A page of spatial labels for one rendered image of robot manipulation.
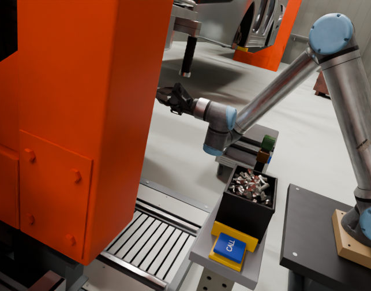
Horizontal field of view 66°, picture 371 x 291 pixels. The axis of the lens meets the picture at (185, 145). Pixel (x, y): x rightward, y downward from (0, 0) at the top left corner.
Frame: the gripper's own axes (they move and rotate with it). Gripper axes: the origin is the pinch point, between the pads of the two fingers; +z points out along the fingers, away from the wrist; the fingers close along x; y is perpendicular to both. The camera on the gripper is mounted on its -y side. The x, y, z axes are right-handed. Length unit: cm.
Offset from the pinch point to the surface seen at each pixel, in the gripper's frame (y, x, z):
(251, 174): -13, -26, -50
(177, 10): -36.5, 9.2, -12.2
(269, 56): 234, 250, -16
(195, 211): 48, -32, -30
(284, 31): 206, 274, -25
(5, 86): -65, -45, -10
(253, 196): -21, -35, -53
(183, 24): -24.9, 15.6, -9.8
